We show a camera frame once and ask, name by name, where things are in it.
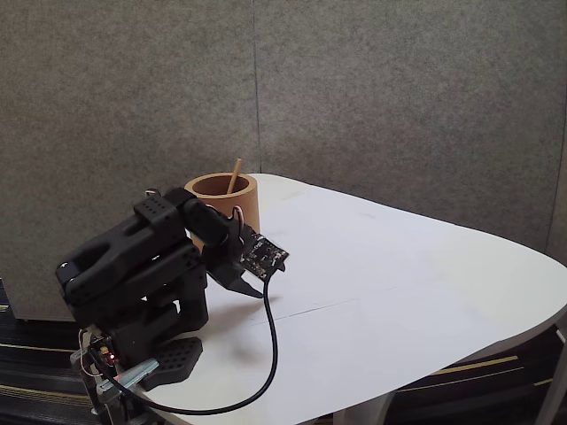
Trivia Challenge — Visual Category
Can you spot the tan paper pen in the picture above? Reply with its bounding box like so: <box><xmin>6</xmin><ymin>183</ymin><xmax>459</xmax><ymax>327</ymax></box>
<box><xmin>226</xmin><ymin>158</ymin><xmax>244</xmax><ymax>195</ymax></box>

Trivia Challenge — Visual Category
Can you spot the brown cylindrical pen holder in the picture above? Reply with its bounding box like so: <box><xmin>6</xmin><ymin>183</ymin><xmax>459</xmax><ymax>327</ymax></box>
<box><xmin>183</xmin><ymin>173</ymin><xmax>260</xmax><ymax>251</ymax></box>

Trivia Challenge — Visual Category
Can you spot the white punched paper sheet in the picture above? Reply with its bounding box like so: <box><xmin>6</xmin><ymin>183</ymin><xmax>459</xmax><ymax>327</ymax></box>
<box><xmin>207</xmin><ymin>212</ymin><xmax>400</xmax><ymax>324</ymax></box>

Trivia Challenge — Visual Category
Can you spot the grey metal table clamp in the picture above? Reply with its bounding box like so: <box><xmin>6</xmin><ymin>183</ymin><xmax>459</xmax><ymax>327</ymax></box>
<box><xmin>70</xmin><ymin>349</ymin><xmax>159</xmax><ymax>417</ymax></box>

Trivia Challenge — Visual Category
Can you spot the motor controller board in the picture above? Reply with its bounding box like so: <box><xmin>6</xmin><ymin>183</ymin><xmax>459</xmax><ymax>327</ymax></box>
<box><xmin>90</xmin><ymin>338</ymin><xmax>121</xmax><ymax>368</ymax></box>

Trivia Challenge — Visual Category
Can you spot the white table leg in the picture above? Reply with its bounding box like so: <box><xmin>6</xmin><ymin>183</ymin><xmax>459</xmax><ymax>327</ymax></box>
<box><xmin>331</xmin><ymin>391</ymin><xmax>395</xmax><ymax>425</ymax></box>
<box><xmin>533</xmin><ymin>322</ymin><xmax>567</xmax><ymax>425</ymax></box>

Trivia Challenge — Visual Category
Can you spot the bare camera circuit board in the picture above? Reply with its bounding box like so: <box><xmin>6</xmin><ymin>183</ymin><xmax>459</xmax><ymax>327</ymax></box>
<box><xmin>238</xmin><ymin>233</ymin><xmax>291</xmax><ymax>281</ymax></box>

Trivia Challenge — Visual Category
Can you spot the black camera cable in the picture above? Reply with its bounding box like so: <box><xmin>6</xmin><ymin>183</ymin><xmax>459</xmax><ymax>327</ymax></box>
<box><xmin>86</xmin><ymin>276</ymin><xmax>279</xmax><ymax>416</ymax></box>

